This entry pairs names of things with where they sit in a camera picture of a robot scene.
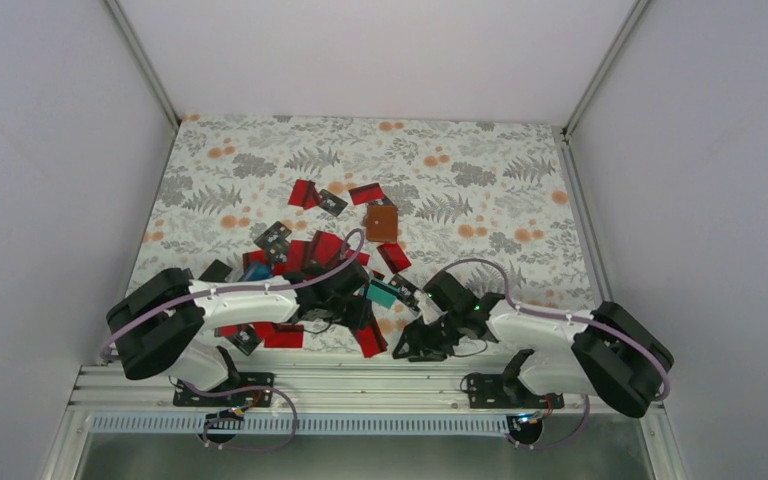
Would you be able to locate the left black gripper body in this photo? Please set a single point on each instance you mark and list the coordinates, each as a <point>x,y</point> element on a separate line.
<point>335,312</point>

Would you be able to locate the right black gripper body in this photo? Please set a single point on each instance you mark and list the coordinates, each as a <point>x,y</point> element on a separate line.
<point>437,343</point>

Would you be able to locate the red card front pile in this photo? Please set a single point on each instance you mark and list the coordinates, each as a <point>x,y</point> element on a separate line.
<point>370,340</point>

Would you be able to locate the red card pile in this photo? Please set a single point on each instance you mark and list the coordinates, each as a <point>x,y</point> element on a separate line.
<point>283,255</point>
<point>370,340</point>

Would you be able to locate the brown leather card holder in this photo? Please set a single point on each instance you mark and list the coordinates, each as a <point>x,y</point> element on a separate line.
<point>381,223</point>

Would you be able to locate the black vip card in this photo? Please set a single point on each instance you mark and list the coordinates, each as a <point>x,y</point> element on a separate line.
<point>274,240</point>
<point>245,340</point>
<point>405,291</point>
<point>331,203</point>

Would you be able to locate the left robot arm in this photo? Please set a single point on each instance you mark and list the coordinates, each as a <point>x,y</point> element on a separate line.
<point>172,324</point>

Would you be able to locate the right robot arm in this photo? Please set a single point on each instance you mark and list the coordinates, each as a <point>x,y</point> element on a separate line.
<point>605,353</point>

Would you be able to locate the teal card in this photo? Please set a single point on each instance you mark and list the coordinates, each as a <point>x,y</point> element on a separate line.
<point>381,293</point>

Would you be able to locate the red card pile centre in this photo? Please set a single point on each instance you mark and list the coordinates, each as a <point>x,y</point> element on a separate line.
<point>283,255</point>

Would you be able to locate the red card near holder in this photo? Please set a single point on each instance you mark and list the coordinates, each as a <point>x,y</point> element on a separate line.
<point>394,257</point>

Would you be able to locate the red card bottom front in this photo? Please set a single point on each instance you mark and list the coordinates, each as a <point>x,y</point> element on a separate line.
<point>284,336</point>

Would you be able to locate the red card far centre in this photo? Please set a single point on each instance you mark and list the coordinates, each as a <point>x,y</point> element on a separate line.
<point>366,193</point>

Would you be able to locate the red card far left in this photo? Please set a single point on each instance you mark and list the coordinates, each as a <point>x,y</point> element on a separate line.
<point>304,194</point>

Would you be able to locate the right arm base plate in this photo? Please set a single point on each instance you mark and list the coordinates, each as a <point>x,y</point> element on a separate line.
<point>491,391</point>

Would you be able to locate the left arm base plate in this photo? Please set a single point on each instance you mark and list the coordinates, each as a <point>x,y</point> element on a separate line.
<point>226,395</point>

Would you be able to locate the aluminium rail frame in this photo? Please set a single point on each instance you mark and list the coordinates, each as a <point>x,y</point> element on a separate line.
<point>335,416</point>

